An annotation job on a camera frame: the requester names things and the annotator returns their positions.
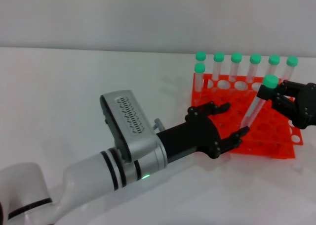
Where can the clear test tube green cap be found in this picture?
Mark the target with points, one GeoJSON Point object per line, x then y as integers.
{"type": "Point", "coordinates": [199, 71]}
{"type": "Point", "coordinates": [235, 61]}
{"type": "Point", "coordinates": [274, 59]}
{"type": "Point", "coordinates": [200, 56]}
{"type": "Point", "coordinates": [291, 63]}
{"type": "Point", "coordinates": [254, 108]}
{"type": "Point", "coordinates": [218, 61]}
{"type": "Point", "coordinates": [254, 63]}

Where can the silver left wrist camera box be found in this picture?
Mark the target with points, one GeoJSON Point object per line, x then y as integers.
{"type": "Point", "coordinates": [130, 116]}

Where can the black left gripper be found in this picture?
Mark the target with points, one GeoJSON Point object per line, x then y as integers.
{"type": "Point", "coordinates": [195, 136]}

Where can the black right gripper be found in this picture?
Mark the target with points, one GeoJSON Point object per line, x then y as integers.
{"type": "Point", "coordinates": [307, 103]}

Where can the orange test tube rack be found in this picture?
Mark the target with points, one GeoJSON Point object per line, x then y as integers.
{"type": "Point", "coordinates": [266, 138]}

